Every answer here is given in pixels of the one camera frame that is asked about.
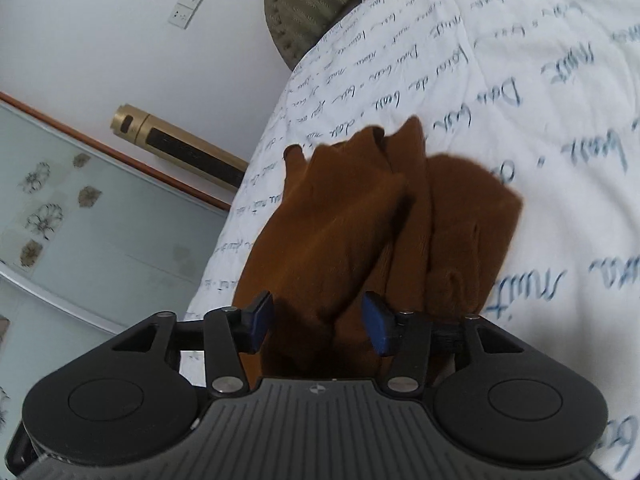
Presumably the gold tower air conditioner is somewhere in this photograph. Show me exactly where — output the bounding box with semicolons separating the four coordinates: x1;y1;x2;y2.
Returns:
110;104;249;192

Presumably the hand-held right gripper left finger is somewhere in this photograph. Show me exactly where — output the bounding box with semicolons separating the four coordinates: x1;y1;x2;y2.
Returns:
111;291;276;397

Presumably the green striped headboard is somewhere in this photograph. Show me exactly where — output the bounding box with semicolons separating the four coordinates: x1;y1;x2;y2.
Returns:
264;0;391;72

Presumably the brown knit sweater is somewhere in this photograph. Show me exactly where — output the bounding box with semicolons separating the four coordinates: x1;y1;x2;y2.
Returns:
231;115;526;380

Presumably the white script-printed bed quilt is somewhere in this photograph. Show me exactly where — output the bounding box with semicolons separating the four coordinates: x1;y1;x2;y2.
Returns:
179;0;640;476

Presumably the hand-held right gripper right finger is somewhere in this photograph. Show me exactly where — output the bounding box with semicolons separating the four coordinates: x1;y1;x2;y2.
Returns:
362;291;525;394

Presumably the frosted glass floral wardrobe door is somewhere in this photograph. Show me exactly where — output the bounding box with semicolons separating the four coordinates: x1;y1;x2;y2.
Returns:
0;100;232;441

